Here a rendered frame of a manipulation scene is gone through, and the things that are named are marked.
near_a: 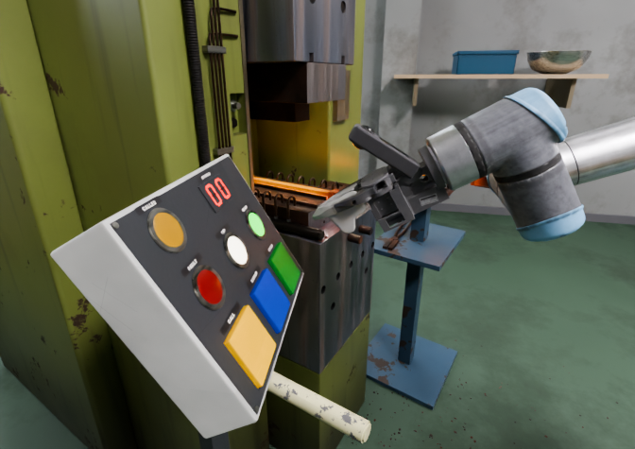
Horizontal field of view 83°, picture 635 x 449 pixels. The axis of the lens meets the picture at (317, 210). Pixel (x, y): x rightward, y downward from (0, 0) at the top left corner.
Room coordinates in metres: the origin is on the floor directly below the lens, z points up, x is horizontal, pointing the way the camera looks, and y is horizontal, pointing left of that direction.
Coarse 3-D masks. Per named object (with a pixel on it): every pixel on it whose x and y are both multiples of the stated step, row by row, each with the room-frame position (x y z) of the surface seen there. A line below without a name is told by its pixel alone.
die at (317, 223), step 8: (256, 176) 1.27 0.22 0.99; (256, 184) 1.15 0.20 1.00; (264, 184) 1.13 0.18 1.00; (304, 184) 1.16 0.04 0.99; (256, 192) 1.08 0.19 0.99; (272, 192) 1.08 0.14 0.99; (280, 192) 1.08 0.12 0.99; (288, 192) 1.08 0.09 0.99; (296, 192) 1.06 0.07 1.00; (304, 192) 1.05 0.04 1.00; (272, 200) 1.03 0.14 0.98; (280, 200) 1.03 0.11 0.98; (296, 200) 1.00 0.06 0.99; (304, 200) 1.00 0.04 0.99; (312, 200) 1.00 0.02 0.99; (320, 200) 1.00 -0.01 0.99; (272, 208) 0.99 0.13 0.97; (280, 208) 0.97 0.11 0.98; (296, 208) 0.96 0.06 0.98; (304, 208) 0.96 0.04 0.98; (312, 208) 0.96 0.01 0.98; (272, 216) 0.99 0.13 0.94; (280, 216) 0.97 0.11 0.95; (296, 216) 0.94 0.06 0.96; (304, 216) 0.93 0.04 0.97; (304, 224) 0.93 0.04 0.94; (312, 224) 0.94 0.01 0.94; (320, 224) 0.98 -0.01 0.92
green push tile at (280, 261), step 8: (280, 248) 0.59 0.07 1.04; (272, 256) 0.55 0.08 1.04; (280, 256) 0.57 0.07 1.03; (288, 256) 0.60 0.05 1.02; (272, 264) 0.53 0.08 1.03; (280, 264) 0.55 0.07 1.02; (288, 264) 0.58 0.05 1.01; (280, 272) 0.54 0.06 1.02; (288, 272) 0.56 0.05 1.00; (296, 272) 0.59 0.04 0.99; (280, 280) 0.53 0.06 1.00; (288, 280) 0.54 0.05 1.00; (296, 280) 0.57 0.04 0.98; (288, 288) 0.53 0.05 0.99
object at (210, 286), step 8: (200, 272) 0.38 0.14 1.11; (208, 272) 0.39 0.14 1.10; (200, 280) 0.37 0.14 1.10; (208, 280) 0.38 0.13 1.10; (216, 280) 0.39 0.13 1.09; (200, 288) 0.36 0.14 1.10; (208, 288) 0.37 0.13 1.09; (216, 288) 0.38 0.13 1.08; (208, 296) 0.36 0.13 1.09; (216, 296) 0.37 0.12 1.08
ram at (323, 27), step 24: (264, 0) 0.92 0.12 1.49; (288, 0) 0.89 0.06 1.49; (312, 0) 0.95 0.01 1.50; (336, 0) 1.04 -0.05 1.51; (264, 24) 0.92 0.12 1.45; (288, 24) 0.89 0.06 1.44; (312, 24) 0.94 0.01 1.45; (336, 24) 1.04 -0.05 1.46; (264, 48) 0.93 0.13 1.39; (288, 48) 0.89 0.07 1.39; (312, 48) 0.94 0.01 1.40; (336, 48) 1.04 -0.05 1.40
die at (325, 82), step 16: (256, 64) 1.01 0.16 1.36; (272, 64) 0.98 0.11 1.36; (288, 64) 0.95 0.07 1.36; (304, 64) 0.93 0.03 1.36; (320, 64) 0.98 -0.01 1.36; (336, 64) 1.05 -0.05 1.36; (256, 80) 1.01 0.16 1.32; (272, 80) 0.98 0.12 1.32; (288, 80) 0.95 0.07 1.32; (304, 80) 0.93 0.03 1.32; (320, 80) 0.98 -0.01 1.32; (336, 80) 1.05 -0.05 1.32; (256, 96) 1.01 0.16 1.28; (272, 96) 0.98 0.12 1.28; (288, 96) 0.95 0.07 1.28; (304, 96) 0.93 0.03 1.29; (320, 96) 0.98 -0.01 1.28; (336, 96) 1.05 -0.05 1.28
